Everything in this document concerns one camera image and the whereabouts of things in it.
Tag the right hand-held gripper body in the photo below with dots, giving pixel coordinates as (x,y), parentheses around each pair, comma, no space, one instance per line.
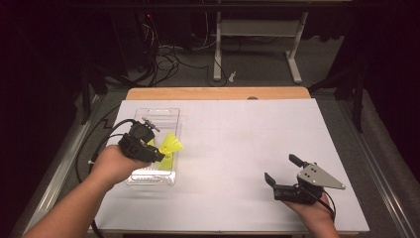
(315,177)

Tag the aluminium floor rail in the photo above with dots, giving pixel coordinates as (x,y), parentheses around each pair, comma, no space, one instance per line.
(56,178)
(386,185)

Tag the dark round table grommet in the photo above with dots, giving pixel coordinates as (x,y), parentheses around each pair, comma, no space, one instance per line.
(252,97)

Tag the clear plastic storage bin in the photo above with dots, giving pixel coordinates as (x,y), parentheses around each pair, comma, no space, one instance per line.
(158,115)

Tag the person's right hand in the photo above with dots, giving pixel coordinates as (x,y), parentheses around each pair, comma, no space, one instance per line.
(315,213)

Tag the white gridded table mat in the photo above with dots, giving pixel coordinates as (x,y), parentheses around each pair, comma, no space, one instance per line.
(264,132)

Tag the small white floor object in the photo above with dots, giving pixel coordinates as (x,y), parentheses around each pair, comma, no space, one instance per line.
(232,76)

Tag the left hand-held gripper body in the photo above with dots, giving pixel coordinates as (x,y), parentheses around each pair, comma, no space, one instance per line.
(133,147)

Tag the black stand leg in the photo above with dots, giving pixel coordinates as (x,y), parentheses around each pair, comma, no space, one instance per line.
(86,99)
(358,105)

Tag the person's left hand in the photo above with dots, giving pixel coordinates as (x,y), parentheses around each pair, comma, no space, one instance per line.
(115,167)

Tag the white metal stand frame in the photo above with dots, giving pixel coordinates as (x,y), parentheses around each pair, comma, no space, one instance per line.
(257,28)

